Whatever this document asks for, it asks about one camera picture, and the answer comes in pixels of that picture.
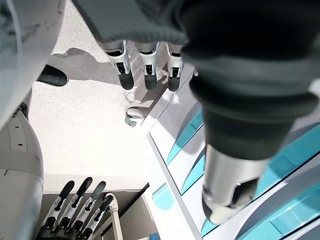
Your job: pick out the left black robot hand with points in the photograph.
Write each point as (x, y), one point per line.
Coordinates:
(237, 62)

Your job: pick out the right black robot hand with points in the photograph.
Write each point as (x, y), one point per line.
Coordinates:
(65, 222)

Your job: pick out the right silver robot leg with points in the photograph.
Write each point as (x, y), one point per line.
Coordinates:
(22, 175)

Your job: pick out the silver robot leg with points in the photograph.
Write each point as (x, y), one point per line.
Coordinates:
(25, 37)
(22, 175)

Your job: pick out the white medical cart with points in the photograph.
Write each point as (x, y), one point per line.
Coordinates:
(160, 120)

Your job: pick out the left silver robot leg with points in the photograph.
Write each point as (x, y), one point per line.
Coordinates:
(25, 37)

